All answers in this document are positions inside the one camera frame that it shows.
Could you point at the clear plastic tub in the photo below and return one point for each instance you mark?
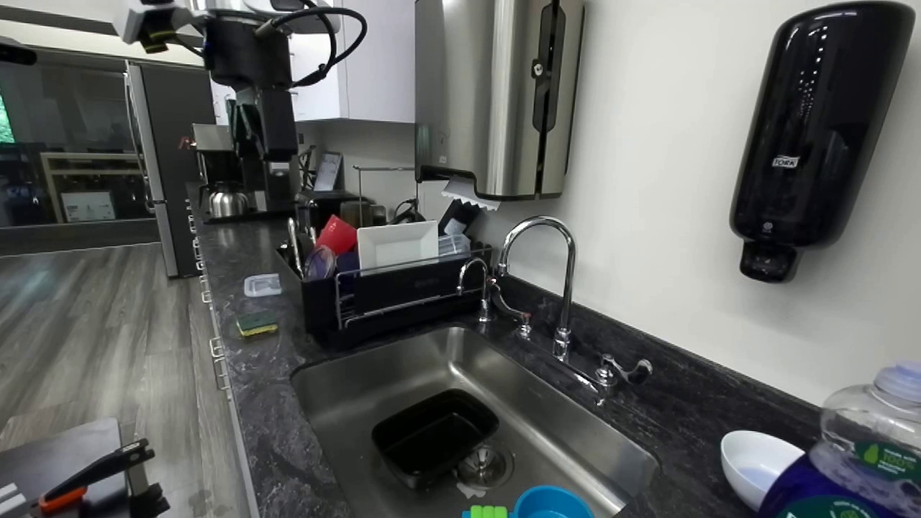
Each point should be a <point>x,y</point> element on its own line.
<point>264,287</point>

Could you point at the stainless steel sink basin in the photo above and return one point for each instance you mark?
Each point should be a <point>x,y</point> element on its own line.
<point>558,422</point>

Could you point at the green yellow sponge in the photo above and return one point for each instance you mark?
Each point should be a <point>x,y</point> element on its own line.
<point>258,327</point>

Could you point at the black orange clamp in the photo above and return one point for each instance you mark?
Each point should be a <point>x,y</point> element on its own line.
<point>90,471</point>

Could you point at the clear purple cup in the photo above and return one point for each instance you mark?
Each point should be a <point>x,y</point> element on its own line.
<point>320,263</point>

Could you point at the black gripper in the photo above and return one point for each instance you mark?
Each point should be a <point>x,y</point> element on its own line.
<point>248,48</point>

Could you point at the steel paper towel dispenser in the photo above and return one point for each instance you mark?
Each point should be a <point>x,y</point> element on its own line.
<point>500,96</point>

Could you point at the clear plastic water bottle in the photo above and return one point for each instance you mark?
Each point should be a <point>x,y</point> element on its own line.
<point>854,461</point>

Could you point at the chrome side sprayer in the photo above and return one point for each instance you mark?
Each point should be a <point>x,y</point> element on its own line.
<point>480,290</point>

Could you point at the small framed picture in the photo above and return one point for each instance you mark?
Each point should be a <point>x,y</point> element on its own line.
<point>326,173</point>

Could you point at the white wall cabinet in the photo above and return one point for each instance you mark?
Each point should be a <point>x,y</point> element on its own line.
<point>375,67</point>

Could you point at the small white bowl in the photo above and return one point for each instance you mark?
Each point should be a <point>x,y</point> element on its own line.
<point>758,465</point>

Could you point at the black mounting plate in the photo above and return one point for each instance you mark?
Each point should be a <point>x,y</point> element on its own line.
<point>60,460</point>

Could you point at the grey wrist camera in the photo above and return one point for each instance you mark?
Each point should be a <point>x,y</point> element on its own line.
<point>159,28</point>

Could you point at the black rectangular plastic dish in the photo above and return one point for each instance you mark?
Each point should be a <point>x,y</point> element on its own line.
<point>432,435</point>

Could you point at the red plastic cup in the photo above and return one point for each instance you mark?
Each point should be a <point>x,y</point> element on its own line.
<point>339,234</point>

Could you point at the black dish rack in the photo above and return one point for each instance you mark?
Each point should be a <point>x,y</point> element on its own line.
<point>392,297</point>

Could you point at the black wall soap dispenser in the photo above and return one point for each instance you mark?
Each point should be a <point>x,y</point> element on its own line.
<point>817,133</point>

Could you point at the white square plate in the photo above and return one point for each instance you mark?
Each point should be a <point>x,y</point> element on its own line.
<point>398,247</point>

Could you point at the clear plastic food container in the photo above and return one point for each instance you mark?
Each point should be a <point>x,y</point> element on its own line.
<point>457,247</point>

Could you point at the metal cone coffee dripper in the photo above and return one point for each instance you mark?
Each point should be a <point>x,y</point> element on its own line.
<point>224,202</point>

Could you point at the metal sink drain strainer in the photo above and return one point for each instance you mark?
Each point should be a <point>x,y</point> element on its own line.
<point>484,467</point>

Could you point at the chrome sink faucet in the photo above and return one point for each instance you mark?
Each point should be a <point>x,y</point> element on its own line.
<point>568,290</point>

